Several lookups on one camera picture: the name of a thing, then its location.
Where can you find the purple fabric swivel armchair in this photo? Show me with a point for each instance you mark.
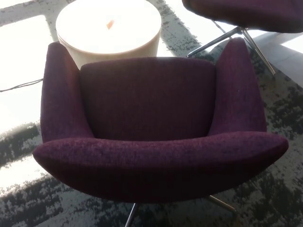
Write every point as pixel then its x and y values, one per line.
pixel 151 151

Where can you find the round white side table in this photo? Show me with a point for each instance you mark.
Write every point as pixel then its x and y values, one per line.
pixel 106 37

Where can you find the small orange tag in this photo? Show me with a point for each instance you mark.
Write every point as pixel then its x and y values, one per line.
pixel 110 24

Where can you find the purple armchair with chrome legs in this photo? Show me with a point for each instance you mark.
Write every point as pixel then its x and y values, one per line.
pixel 251 11

